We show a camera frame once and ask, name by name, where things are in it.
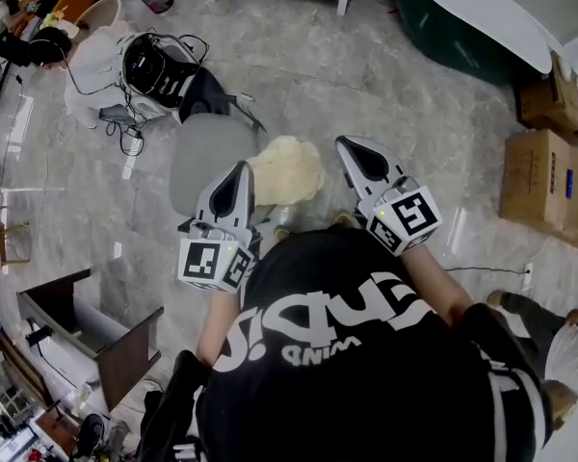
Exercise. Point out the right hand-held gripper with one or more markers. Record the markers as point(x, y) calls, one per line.
point(409, 219)

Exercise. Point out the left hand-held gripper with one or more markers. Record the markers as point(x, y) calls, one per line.
point(207, 263)

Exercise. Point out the grey chair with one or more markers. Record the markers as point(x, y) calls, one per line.
point(207, 147)

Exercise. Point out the cream clothing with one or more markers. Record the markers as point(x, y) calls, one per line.
point(289, 171)

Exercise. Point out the person's left forearm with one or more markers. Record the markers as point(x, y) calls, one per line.
point(217, 325)

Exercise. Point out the person's right forearm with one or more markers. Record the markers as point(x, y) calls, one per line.
point(438, 282)

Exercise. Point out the beige round chair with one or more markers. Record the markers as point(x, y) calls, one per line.
point(101, 15)

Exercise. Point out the person's right shoe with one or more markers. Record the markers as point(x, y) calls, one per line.
point(343, 218)

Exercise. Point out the person's shoe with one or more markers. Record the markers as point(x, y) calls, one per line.
point(343, 218)
point(282, 234)

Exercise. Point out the person's left shoe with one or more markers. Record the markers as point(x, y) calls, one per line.
point(282, 234)

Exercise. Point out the white and black wearable device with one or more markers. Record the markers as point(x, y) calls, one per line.
point(154, 70)

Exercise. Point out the large cardboard box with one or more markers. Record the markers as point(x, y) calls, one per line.
point(534, 181)

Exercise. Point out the dark green counter white top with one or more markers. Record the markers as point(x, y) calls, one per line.
point(462, 22)

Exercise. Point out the white power socket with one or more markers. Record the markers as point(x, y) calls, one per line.
point(527, 271)

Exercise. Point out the dark wooden desk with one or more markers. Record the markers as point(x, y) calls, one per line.
point(120, 354)

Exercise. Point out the wooden stool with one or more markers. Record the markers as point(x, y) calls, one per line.
point(9, 238)

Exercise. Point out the person's black printed t-shirt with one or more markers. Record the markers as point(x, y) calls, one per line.
point(347, 392)

